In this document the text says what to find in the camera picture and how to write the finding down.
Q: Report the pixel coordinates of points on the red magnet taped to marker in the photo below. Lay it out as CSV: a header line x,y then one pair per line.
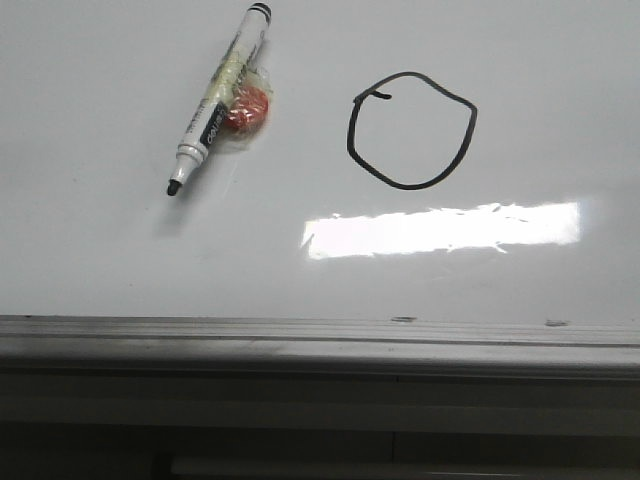
x,y
249,112

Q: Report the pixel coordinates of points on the white black whiteboard marker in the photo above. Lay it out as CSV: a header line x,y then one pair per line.
x,y
216,103

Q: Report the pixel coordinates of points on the white whiteboard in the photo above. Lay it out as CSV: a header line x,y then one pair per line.
x,y
443,161

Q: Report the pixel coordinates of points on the grey aluminium whiteboard frame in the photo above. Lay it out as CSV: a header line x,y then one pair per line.
x,y
390,346

